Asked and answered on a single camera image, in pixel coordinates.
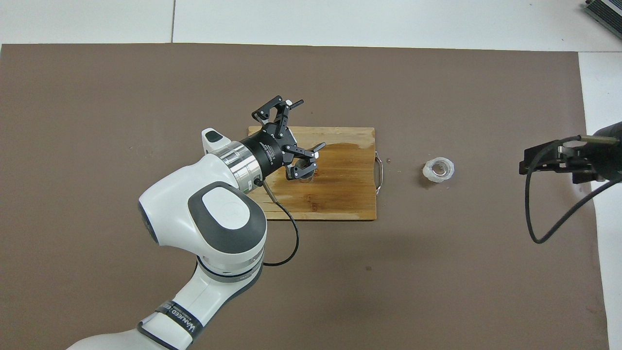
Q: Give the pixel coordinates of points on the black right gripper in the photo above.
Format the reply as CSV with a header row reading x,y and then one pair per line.
x,y
607,153

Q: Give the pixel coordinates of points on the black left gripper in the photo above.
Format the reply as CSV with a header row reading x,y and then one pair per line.
x,y
265,153

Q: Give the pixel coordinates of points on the steel double jigger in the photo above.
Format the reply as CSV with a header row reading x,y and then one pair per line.
x,y
306,179

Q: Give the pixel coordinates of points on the small clear glass cup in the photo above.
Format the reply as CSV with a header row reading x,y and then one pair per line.
x,y
438,169

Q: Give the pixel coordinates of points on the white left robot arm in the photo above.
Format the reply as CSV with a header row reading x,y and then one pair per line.
x,y
194,218

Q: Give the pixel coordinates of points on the wooden cutting board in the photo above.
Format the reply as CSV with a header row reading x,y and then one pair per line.
x,y
340,194

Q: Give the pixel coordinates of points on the brown paper table mat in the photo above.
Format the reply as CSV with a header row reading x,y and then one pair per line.
x,y
146,97

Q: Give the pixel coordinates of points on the grey ribbed device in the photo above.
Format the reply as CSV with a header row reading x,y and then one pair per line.
x,y
605,12

